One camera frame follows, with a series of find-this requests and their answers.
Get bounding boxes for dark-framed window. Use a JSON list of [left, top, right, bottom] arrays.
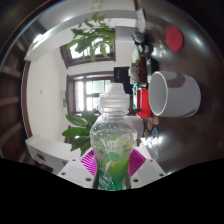
[[59, 43, 116, 69]]

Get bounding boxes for green box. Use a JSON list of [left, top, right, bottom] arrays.
[[132, 87, 139, 110]]

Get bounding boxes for printed paper leaflet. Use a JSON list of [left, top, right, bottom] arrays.
[[134, 8, 147, 34]]

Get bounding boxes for leafy plant in white pot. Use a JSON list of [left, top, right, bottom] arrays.
[[61, 109, 101, 157], [65, 12, 136, 63]]

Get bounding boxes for flat round red coaster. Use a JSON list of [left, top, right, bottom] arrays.
[[165, 26, 185, 53]]

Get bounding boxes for dark wooden glazed door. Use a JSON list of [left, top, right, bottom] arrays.
[[65, 71, 116, 116]]

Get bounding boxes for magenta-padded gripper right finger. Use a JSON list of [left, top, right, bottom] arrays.
[[126, 148, 167, 190]]

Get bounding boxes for clear green-label drink bottle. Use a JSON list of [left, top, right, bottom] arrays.
[[89, 83, 138, 192]]

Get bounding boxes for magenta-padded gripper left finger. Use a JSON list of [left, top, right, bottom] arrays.
[[57, 149, 100, 190]]

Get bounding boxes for white mug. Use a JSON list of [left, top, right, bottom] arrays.
[[148, 70, 202, 118]]

